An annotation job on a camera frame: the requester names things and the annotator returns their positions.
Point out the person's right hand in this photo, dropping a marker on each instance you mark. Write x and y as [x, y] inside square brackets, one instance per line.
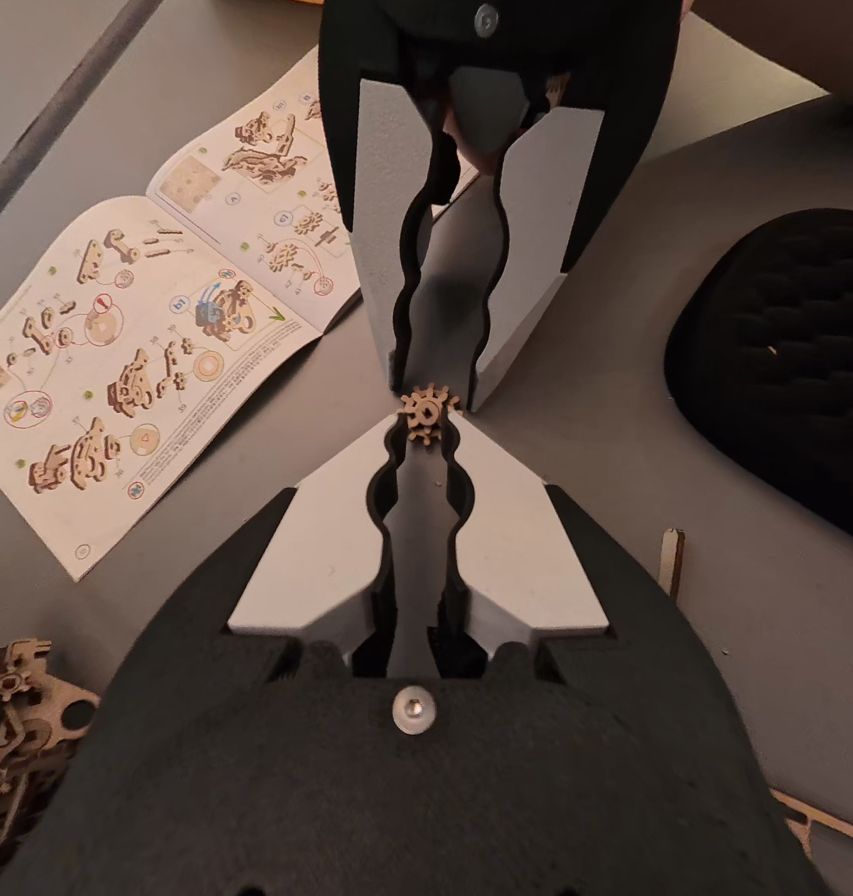
[479, 154]

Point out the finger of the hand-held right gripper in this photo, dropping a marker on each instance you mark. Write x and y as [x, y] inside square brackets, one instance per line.
[381, 210]
[545, 210]

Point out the wooden gear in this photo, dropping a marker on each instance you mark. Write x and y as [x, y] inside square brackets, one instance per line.
[426, 413]

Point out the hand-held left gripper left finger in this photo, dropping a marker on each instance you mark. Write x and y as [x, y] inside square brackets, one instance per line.
[314, 560]

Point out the laser-cut wooden parts sheet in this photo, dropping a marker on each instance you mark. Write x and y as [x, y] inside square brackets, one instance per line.
[818, 812]

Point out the thin wooden strip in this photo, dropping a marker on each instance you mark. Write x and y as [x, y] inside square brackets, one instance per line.
[671, 560]

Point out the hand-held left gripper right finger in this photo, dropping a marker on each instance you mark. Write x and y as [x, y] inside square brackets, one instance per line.
[524, 560]

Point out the illustrated instruction booklet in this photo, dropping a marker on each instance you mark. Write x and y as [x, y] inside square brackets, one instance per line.
[153, 350]

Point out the person's right forearm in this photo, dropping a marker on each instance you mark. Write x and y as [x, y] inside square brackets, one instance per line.
[783, 35]

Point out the partly built wooden model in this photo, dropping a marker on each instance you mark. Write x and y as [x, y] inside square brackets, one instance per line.
[20, 714]

